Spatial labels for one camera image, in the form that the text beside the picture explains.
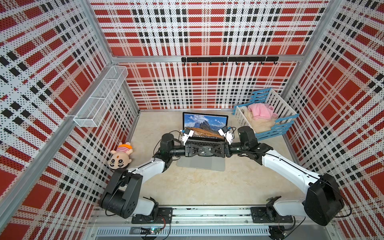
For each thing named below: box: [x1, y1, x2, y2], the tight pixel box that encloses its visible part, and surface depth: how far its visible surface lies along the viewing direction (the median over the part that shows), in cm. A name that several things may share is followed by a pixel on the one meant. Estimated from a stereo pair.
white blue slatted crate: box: [232, 88, 300, 141], surface depth 104 cm
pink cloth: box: [248, 103, 279, 120], surface depth 105 cm
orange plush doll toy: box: [107, 142, 134, 170], surface depth 90 cm
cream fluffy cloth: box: [241, 106, 277, 133], surface depth 104 cm
